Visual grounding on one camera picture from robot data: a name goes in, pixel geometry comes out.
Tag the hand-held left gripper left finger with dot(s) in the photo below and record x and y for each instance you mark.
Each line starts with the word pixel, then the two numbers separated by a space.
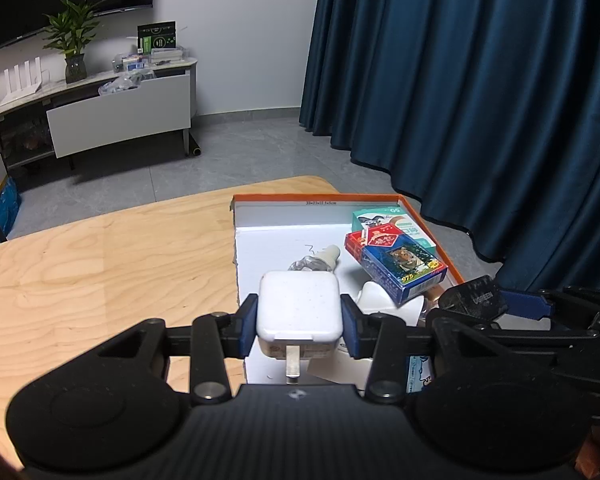
pixel 247 321

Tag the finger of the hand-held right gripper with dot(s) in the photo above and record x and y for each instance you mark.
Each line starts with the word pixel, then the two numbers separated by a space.
pixel 526 305
pixel 530 346

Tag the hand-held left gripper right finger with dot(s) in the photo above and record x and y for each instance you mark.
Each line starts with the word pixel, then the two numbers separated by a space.
pixel 351 326

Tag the white plug-in mosquito repeller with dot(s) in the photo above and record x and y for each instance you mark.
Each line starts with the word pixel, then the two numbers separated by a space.
pixel 380 297

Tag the black charger plug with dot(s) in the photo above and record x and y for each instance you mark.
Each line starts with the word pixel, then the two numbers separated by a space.
pixel 475 296

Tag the white charger plug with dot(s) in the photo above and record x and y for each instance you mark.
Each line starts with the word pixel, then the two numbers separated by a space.
pixel 300 305

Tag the blue red playing card box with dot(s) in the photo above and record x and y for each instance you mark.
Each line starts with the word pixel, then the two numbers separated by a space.
pixel 400 270

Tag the clear liquid refill bottle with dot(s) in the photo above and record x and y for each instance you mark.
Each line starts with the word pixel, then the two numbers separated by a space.
pixel 325 256

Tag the blue tissue pack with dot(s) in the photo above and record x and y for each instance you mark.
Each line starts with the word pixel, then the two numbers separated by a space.
pixel 417 372

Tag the orange white cardboard box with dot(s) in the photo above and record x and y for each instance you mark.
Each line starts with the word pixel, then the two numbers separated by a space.
pixel 280 240

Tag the green cartoon bandage box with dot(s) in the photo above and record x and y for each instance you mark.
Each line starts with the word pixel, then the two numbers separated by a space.
pixel 375 217

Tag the dark blue curtain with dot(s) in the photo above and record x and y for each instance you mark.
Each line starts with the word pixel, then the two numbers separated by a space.
pixel 455 85

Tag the clear plastic bag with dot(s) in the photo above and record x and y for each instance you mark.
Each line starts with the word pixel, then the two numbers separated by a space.
pixel 122 85

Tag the blue plastic bag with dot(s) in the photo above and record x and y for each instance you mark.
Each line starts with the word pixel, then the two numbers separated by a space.
pixel 2 212

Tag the clear plastic organizer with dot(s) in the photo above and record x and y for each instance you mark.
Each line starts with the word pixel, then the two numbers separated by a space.
pixel 169 56

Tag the small white blue box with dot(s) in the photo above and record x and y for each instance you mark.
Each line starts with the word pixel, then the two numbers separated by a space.
pixel 132 62

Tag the tv cabinet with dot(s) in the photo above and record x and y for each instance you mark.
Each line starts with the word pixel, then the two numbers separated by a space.
pixel 20 130

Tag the green black box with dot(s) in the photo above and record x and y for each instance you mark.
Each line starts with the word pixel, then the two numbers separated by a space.
pixel 157 36

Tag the white router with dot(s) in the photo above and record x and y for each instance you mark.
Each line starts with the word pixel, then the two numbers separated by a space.
pixel 22 85

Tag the bamboo plant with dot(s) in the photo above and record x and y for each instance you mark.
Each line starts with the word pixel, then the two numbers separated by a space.
pixel 75 25

